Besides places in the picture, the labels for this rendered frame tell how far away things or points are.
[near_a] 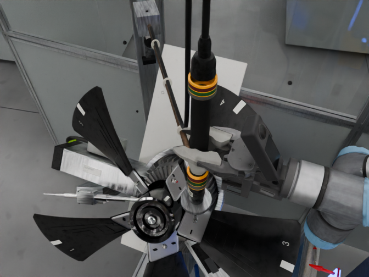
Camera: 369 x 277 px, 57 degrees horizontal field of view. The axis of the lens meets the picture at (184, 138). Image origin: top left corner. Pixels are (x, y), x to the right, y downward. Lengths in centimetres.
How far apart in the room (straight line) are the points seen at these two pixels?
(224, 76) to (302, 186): 53
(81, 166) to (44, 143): 165
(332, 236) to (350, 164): 16
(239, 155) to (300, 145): 104
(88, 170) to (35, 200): 140
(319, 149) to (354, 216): 102
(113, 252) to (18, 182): 86
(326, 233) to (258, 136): 24
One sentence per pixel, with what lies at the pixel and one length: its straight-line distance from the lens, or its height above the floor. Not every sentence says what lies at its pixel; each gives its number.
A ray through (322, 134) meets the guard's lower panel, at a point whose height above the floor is 88.
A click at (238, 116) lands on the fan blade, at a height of 141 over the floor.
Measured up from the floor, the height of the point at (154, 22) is 140.
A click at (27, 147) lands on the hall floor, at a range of 277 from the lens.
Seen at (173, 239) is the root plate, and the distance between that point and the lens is 95.
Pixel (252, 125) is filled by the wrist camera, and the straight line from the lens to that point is 53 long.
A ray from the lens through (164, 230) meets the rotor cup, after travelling 86.
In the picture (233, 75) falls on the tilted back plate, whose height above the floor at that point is 133.
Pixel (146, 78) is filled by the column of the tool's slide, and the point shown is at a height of 108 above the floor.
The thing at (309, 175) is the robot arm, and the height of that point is 152.
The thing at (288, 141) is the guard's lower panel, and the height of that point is 78.
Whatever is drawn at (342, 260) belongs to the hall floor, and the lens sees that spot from 230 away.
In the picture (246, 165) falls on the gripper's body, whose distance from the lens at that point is 59.
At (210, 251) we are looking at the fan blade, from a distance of 87.
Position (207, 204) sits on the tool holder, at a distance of 77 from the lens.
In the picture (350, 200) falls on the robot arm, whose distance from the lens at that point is 61.
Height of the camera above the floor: 199
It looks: 51 degrees down
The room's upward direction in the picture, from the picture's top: straight up
